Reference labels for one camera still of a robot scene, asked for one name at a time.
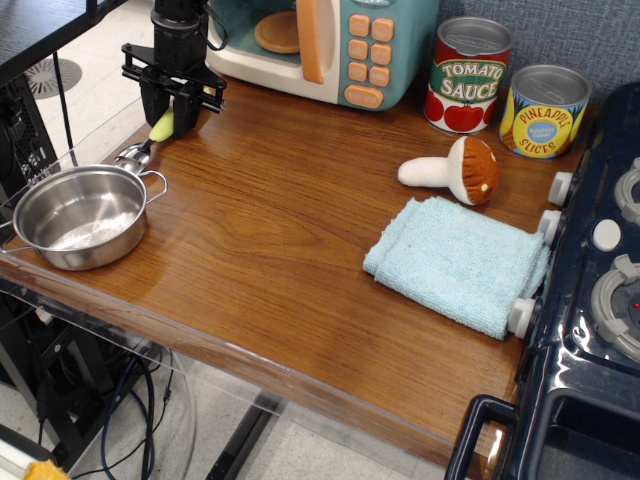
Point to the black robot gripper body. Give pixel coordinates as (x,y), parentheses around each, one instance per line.
(177,58)

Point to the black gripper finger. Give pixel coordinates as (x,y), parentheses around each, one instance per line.
(155,99)
(186,108)

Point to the green handled metal spoon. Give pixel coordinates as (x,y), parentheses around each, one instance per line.
(135,158)

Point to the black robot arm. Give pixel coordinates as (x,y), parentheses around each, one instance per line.
(175,7)

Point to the stainless steel pot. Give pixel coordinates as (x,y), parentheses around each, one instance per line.
(85,217)

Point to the toy microwave teal and cream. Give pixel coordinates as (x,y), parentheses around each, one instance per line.
(360,54)

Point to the tomato sauce can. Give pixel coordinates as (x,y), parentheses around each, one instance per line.
(469,64)

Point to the plush mushroom toy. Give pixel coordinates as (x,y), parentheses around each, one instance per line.
(470,171)

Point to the black table leg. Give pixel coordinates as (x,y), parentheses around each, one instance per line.
(234,455)

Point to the light blue folded cloth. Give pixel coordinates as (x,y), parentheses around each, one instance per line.
(459,263)

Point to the pineapple slices can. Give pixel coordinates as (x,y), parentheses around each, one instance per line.
(544,110)

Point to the yellow sponge object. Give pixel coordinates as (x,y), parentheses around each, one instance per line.
(44,470)

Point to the dark blue toy stove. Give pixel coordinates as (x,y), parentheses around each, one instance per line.
(576,412)

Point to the black metal frame rack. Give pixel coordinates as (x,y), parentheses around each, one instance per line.
(30,32)

